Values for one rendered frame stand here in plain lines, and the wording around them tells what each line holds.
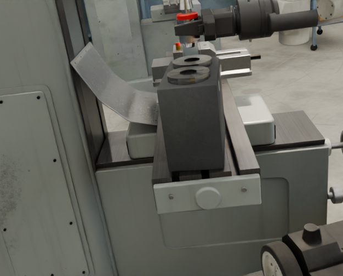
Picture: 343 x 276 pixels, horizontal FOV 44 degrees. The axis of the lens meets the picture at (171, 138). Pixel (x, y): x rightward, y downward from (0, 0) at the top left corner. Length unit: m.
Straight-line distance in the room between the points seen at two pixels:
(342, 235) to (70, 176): 0.85
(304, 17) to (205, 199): 0.42
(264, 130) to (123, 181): 0.51
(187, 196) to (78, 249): 0.76
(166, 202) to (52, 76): 0.60
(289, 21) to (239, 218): 0.85
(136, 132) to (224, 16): 0.63
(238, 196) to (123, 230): 0.76
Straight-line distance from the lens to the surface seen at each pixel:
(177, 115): 0.86
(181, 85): 0.85
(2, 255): 1.70
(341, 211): 2.48
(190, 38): 0.95
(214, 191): 0.89
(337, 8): 1.02
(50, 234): 1.57
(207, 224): 1.58
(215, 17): 0.93
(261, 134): 1.43
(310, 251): 1.24
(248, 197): 0.91
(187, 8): 0.95
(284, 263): 1.22
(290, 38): 0.98
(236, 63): 1.51
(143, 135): 1.41
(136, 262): 1.68
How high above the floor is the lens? 1.39
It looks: 24 degrees down
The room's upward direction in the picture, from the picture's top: 8 degrees counter-clockwise
